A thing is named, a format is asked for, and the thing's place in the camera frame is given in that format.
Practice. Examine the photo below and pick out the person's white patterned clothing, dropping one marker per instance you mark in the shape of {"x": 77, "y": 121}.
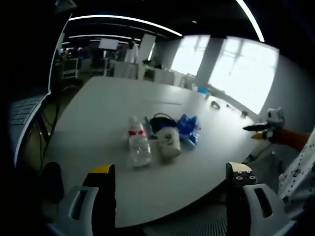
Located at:
{"x": 300, "y": 172}

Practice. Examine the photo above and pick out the white pillar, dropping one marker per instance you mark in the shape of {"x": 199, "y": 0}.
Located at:
{"x": 146, "y": 49}

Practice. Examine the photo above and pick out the curved ceiling light strip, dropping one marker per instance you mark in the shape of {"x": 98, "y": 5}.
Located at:
{"x": 253, "y": 19}

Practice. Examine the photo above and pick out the dark rounded object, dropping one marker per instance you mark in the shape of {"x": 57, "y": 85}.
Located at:
{"x": 53, "y": 179}

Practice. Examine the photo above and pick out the small black item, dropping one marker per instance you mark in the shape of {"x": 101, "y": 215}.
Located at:
{"x": 215, "y": 104}

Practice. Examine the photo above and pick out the small dark item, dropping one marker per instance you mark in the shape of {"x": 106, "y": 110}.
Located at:
{"x": 244, "y": 114}

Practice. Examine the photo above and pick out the monitor screen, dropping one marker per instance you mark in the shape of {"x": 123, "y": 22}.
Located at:
{"x": 108, "y": 44}

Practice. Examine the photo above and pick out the white table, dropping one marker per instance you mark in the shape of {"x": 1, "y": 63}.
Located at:
{"x": 103, "y": 118}

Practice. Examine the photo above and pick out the white paper cup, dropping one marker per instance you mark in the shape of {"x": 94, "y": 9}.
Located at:
{"x": 168, "y": 145}

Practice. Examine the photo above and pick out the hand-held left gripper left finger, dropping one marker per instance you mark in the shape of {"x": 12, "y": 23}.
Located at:
{"x": 81, "y": 209}

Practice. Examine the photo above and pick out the long ceiling light strip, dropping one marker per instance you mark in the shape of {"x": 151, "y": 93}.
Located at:
{"x": 128, "y": 20}

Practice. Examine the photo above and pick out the white cabinet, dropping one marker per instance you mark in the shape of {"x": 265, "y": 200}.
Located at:
{"x": 70, "y": 67}

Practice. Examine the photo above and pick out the blue plastic bag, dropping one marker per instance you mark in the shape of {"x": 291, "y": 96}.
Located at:
{"x": 188, "y": 127}

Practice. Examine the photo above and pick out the green plant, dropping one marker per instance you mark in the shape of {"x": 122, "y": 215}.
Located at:
{"x": 150, "y": 61}

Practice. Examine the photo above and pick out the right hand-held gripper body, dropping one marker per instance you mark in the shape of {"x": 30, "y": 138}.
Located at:
{"x": 275, "y": 115}

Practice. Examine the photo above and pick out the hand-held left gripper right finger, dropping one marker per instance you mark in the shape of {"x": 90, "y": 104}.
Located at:
{"x": 261, "y": 209}

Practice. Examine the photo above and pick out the large window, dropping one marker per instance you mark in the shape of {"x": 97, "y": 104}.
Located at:
{"x": 236, "y": 73}

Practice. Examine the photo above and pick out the clear plastic bottle red label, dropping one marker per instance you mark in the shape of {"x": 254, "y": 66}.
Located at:
{"x": 139, "y": 145}

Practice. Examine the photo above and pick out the small blue box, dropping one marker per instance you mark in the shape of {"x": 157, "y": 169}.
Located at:
{"x": 201, "y": 90}

